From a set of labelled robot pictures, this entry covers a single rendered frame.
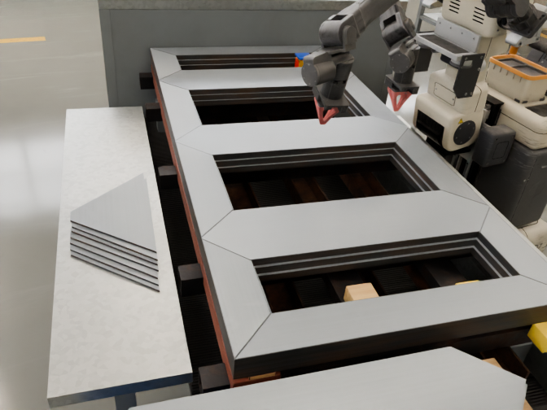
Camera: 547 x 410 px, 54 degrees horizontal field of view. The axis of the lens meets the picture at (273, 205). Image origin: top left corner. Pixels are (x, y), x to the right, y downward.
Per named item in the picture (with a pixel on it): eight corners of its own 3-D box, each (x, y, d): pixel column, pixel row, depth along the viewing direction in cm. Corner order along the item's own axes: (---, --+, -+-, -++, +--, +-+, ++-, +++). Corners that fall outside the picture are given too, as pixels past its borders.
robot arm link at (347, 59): (360, 56, 125) (344, 44, 128) (339, 63, 122) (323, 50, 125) (352, 81, 130) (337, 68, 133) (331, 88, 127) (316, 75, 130)
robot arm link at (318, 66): (356, 23, 121) (330, 24, 128) (318, 33, 115) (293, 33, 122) (360, 76, 126) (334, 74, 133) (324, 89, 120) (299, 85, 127)
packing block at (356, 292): (352, 315, 114) (354, 302, 112) (343, 298, 118) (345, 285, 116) (377, 311, 116) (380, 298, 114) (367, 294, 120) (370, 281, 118)
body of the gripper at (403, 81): (399, 93, 156) (404, 68, 152) (383, 80, 164) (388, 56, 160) (418, 92, 158) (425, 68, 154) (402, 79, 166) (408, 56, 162)
